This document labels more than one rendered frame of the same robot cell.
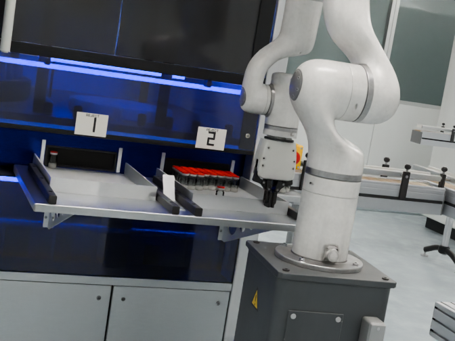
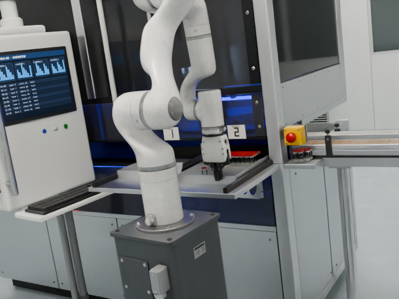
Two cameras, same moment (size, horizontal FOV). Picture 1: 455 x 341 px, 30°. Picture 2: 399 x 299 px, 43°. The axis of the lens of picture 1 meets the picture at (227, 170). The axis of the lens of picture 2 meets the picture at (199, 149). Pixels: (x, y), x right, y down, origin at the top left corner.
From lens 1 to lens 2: 1.83 m
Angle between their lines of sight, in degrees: 53
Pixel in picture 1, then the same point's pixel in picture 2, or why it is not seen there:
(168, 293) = (237, 232)
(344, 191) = (146, 178)
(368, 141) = not seen: outside the picture
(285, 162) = (215, 149)
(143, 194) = not seen: hidden behind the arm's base
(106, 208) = (117, 188)
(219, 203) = (192, 179)
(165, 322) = (240, 250)
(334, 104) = (124, 122)
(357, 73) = (135, 98)
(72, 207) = (102, 188)
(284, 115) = (203, 119)
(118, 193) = not seen: hidden behind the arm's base
